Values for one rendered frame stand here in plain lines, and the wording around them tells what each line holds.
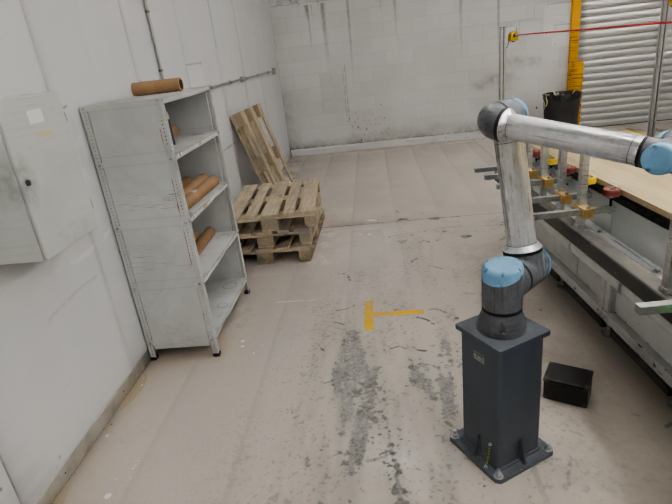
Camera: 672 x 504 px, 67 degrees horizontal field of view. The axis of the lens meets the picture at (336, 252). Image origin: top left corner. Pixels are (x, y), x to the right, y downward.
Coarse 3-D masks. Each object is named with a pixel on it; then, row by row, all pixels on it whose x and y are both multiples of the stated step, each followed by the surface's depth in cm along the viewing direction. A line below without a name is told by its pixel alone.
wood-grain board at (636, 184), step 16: (576, 160) 308; (592, 160) 304; (608, 160) 299; (608, 176) 269; (624, 176) 266; (640, 176) 263; (656, 176) 260; (624, 192) 244; (640, 192) 239; (656, 192) 237; (656, 208) 220
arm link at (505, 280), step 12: (492, 264) 191; (504, 264) 189; (516, 264) 188; (492, 276) 186; (504, 276) 184; (516, 276) 184; (528, 276) 191; (492, 288) 187; (504, 288) 185; (516, 288) 186; (528, 288) 192; (492, 300) 189; (504, 300) 187; (516, 300) 188; (492, 312) 191; (504, 312) 189
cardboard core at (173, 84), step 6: (174, 78) 306; (180, 78) 308; (132, 84) 307; (138, 84) 307; (144, 84) 306; (150, 84) 306; (156, 84) 305; (162, 84) 305; (168, 84) 305; (174, 84) 305; (180, 84) 311; (132, 90) 307; (138, 90) 307; (144, 90) 307; (150, 90) 307; (156, 90) 307; (162, 90) 307; (168, 90) 307; (174, 90) 307; (180, 90) 308
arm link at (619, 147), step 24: (480, 120) 177; (504, 120) 170; (528, 120) 166; (552, 120) 163; (552, 144) 161; (576, 144) 155; (600, 144) 150; (624, 144) 146; (648, 144) 142; (648, 168) 142
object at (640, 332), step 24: (552, 192) 340; (600, 192) 275; (600, 216) 278; (624, 216) 253; (648, 216) 233; (552, 240) 357; (624, 240) 255; (648, 240) 235; (552, 264) 353; (576, 264) 320; (576, 288) 318; (600, 288) 293; (624, 312) 269; (624, 336) 265; (648, 336) 249; (648, 360) 245
